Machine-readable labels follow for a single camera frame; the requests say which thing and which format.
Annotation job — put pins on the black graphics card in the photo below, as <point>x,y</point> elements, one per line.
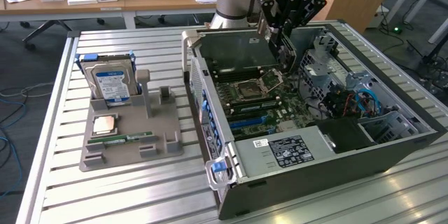
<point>288,62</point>

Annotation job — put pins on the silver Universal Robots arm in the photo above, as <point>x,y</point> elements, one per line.
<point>235,3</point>

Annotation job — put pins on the device with green light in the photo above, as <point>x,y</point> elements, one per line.
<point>396,29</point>

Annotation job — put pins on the black RAM slot bank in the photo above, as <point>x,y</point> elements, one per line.
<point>235,73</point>

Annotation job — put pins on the silver perforated disk bay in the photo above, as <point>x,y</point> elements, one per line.
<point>325,77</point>

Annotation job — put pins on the CPU socket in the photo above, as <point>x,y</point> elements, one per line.
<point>249,90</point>

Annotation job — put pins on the green RAM stick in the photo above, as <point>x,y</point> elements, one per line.
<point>119,138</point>
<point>252,107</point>

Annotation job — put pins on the black plastic air shroud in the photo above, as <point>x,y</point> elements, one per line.
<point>344,136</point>

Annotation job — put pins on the silver slanted disk bay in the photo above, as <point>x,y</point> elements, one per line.
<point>388,127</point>

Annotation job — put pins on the hard disk in blue carrier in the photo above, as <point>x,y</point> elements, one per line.
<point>108,82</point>

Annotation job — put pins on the grey power supply unit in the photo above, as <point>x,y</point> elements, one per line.
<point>252,155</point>

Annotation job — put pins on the grey parts rack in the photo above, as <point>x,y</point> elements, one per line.
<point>132,119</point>

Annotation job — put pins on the blue case release latch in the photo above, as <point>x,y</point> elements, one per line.
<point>217,167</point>

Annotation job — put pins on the copper-topped CPU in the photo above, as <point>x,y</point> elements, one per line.
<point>104,124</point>

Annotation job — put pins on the black chair base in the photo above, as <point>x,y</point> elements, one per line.
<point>41,28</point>

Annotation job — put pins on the open dark PC case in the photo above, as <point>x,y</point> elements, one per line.
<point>315,187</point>

